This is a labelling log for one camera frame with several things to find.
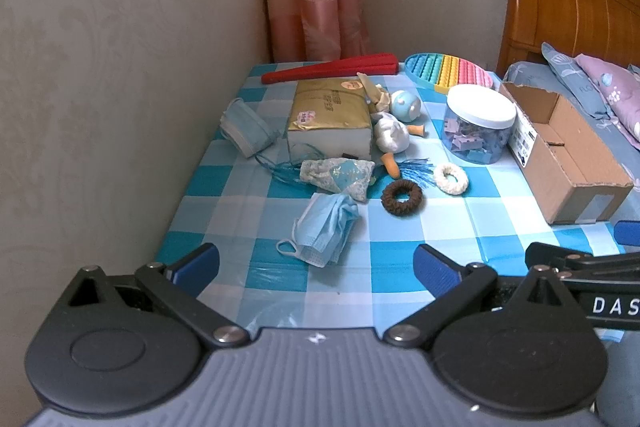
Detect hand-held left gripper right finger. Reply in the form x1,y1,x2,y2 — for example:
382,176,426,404
382,243,581,351

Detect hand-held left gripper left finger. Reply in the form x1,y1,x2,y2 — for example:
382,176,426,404
64,243,251,349

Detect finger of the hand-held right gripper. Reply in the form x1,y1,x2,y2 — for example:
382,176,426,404
615,221,640,249
525,242,640,282

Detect cardboard box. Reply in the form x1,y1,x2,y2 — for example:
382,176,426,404
498,81,635,226

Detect white scrunchie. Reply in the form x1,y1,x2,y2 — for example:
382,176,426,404
433,162,470,196

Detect brown scrunchie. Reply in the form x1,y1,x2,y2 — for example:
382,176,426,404
381,179,424,219

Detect blue raffia bundle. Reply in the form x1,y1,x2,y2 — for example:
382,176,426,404
372,157,437,188

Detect blue face mask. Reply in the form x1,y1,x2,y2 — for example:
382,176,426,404
276,193,362,269
218,98,282,158

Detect floral drawstring pouch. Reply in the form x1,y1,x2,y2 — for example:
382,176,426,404
300,158,376,204

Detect white soft cloth toy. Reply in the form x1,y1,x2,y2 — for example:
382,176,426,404
374,114,411,154

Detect blue round soft toy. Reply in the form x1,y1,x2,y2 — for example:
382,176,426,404
390,90,422,120

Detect cream banana peel toy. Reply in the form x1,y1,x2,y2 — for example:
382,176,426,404
356,72,391,116

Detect purple floral quilt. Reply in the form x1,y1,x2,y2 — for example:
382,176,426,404
575,53,640,150

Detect clear jar with white lid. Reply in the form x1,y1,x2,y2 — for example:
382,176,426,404
440,85,517,166

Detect blue leaf print pillow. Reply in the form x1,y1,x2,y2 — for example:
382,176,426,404
541,42,619,124

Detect gold tissue pack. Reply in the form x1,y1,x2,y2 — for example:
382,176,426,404
286,79,374,160

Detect rainbow pop bubble toy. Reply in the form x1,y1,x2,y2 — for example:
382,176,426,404
404,53,495,96

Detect red folding fan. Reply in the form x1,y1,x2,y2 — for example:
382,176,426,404
261,53,401,86

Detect wooden bed headboard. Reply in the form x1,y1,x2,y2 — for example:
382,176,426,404
495,0,640,78

